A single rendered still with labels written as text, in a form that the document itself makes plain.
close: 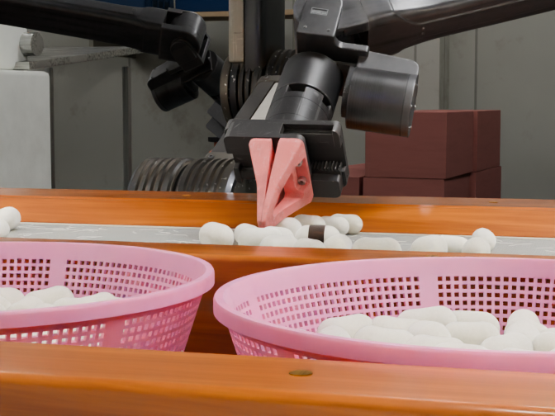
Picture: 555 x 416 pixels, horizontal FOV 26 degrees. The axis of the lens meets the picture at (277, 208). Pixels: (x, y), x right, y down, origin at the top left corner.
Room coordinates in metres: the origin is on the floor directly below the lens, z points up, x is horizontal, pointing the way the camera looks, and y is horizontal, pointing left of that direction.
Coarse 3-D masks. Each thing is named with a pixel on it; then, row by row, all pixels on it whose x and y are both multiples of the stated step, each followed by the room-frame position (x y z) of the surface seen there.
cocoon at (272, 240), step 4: (268, 236) 0.90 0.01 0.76; (272, 236) 0.90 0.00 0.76; (276, 236) 0.90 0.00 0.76; (280, 236) 0.90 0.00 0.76; (284, 236) 0.90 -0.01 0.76; (288, 236) 0.90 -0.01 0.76; (292, 236) 0.91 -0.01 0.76; (264, 240) 0.90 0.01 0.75; (268, 240) 0.90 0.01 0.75; (272, 240) 0.90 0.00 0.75; (276, 240) 0.90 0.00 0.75; (280, 240) 0.90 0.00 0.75; (284, 240) 0.90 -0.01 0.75; (288, 240) 0.90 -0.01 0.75; (292, 240) 0.90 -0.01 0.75; (296, 240) 0.90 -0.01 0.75; (260, 244) 0.90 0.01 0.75; (264, 244) 0.90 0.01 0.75; (268, 244) 0.89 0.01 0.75; (272, 244) 0.89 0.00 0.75; (276, 244) 0.90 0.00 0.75; (280, 244) 0.90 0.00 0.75; (284, 244) 0.90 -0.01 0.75; (288, 244) 0.90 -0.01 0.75; (292, 244) 0.90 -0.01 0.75
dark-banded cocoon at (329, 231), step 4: (300, 228) 0.95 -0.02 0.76; (304, 228) 0.94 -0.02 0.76; (308, 228) 0.94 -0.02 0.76; (328, 228) 0.94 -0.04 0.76; (332, 228) 0.94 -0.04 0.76; (296, 232) 0.94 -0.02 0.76; (300, 232) 0.94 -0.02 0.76; (304, 232) 0.94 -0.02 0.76; (328, 232) 0.94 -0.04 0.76; (332, 232) 0.94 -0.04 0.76; (336, 232) 0.94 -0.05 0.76; (296, 236) 0.94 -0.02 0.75; (300, 236) 0.94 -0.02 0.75; (304, 236) 0.94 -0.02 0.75; (324, 236) 0.93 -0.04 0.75; (328, 236) 0.93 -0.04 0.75; (324, 240) 0.93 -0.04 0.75
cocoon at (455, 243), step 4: (440, 236) 0.90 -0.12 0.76; (444, 236) 0.90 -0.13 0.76; (448, 236) 0.90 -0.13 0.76; (452, 236) 0.90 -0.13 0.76; (456, 236) 0.90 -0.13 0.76; (448, 240) 0.89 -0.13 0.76; (452, 240) 0.89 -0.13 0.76; (456, 240) 0.89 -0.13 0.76; (460, 240) 0.89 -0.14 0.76; (464, 240) 0.89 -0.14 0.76; (448, 244) 0.89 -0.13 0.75; (452, 244) 0.89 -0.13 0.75; (456, 244) 0.89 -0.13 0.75; (460, 244) 0.89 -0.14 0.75; (448, 248) 0.89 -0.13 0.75; (452, 248) 0.89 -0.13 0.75; (456, 248) 0.89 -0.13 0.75; (460, 248) 0.89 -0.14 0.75; (448, 252) 0.89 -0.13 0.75; (452, 252) 0.89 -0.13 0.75; (456, 252) 0.89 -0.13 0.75; (460, 252) 0.89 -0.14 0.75
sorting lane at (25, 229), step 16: (32, 224) 1.15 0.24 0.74; (48, 224) 1.15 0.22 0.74; (64, 224) 1.15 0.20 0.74; (80, 224) 1.14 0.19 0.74; (112, 240) 1.02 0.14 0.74; (128, 240) 1.02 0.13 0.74; (144, 240) 1.02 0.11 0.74; (160, 240) 1.02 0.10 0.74; (176, 240) 1.02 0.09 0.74; (192, 240) 1.02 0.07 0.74; (352, 240) 1.02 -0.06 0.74; (400, 240) 1.02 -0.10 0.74; (496, 240) 1.02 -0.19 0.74; (512, 240) 1.02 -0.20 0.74; (528, 240) 1.02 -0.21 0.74; (544, 240) 1.02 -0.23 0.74
